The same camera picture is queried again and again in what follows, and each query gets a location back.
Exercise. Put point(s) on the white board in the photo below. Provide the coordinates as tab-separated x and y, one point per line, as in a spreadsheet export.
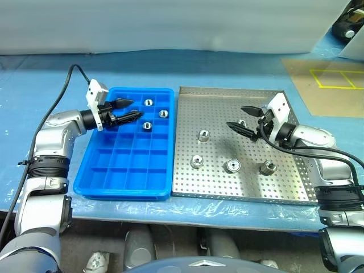
354	48

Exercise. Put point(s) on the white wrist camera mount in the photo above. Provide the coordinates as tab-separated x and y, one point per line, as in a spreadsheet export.
280	106
95	94

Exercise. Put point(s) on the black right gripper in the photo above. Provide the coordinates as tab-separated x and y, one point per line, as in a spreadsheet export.
264	125

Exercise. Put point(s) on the black machine with white knob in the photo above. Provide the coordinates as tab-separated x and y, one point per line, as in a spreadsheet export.
341	28

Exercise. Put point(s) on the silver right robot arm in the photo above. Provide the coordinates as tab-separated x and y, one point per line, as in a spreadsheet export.
312	136

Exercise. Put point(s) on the perforated metal tray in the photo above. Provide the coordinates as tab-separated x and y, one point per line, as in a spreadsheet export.
216	182

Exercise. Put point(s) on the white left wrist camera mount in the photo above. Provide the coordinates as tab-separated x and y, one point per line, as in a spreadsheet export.
95	94

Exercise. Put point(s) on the grey rounded cylinder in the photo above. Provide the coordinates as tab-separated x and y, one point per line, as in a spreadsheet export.
139	247
223	244

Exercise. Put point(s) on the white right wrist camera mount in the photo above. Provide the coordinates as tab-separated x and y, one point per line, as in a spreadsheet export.
280	106

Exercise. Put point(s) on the dark blue robot torso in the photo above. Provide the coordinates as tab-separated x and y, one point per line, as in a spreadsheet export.
199	266

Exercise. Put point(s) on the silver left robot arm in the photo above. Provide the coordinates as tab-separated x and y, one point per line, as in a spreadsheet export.
54	128

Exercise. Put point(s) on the brown cardboard sheet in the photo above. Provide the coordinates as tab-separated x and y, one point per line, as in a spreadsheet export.
301	96

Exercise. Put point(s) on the yellow tape marking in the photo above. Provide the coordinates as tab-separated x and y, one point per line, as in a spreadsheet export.
318	79

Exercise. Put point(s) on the blue compartment tray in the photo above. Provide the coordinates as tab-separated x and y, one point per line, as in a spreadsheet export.
122	170

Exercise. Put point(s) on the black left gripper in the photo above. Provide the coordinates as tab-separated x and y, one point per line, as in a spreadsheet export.
106	114

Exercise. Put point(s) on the crumpled white plastic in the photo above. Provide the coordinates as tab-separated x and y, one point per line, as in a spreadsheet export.
98	263
269	264

